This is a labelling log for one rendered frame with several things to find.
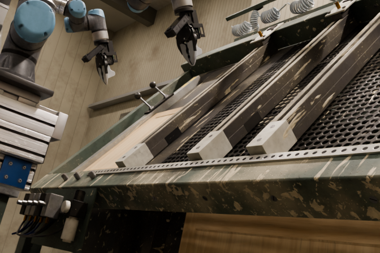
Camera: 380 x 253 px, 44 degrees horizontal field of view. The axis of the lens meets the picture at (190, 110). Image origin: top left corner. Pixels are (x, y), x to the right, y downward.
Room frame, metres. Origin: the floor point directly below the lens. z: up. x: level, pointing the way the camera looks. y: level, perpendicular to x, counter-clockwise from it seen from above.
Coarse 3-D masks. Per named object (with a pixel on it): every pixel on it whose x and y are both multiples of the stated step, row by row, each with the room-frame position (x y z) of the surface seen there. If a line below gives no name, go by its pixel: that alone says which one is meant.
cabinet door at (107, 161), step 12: (180, 108) 2.20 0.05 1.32; (156, 120) 2.29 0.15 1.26; (132, 132) 2.34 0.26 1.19; (144, 132) 2.22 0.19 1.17; (120, 144) 2.26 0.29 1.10; (132, 144) 2.15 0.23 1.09; (108, 156) 2.21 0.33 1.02; (120, 156) 2.08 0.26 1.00; (96, 168) 2.14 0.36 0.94; (108, 168) 2.02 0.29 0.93
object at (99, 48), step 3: (99, 45) 2.08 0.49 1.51; (96, 48) 2.07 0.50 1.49; (99, 48) 2.08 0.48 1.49; (102, 48) 2.09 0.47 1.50; (90, 51) 2.08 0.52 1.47; (93, 51) 2.07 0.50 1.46; (96, 51) 2.07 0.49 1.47; (99, 51) 2.08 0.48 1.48; (87, 54) 2.07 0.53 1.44; (90, 54) 2.06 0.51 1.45; (93, 54) 2.07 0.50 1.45; (84, 57) 2.06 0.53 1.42; (87, 57) 2.06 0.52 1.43; (90, 57) 2.07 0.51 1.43; (84, 60) 2.07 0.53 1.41; (87, 60) 2.06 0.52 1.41
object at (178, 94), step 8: (192, 80) 2.51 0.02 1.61; (200, 80) 2.54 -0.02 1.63; (184, 88) 2.49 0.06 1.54; (192, 88) 2.52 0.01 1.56; (176, 96) 2.46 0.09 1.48; (168, 104) 2.44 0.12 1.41; (152, 112) 2.39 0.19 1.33; (144, 120) 2.38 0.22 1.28; (128, 128) 2.36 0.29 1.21; (136, 128) 2.36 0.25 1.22; (120, 136) 2.31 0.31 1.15; (112, 144) 2.29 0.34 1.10; (96, 152) 2.29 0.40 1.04; (104, 152) 2.28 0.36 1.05; (88, 160) 2.24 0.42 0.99; (80, 168) 2.22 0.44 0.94
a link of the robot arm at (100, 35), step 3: (102, 30) 2.06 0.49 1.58; (105, 30) 2.07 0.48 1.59; (93, 33) 2.07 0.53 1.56; (96, 33) 2.06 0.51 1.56; (99, 33) 2.06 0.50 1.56; (102, 33) 2.06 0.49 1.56; (105, 33) 2.07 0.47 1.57; (93, 36) 2.08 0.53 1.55; (96, 36) 2.07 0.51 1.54; (99, 36) 2.06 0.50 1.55; (102, 36) 2.07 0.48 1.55; (105, 36) 2.07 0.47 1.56; (108, 36) 2.10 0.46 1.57; (93, 39) 2.09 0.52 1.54; (96, 39) 2.07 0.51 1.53; (99, 39) 2.07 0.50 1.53; (102, 39) 2.08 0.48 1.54; (105, 39) 2.08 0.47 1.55; (108, 39) 2.10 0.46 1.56
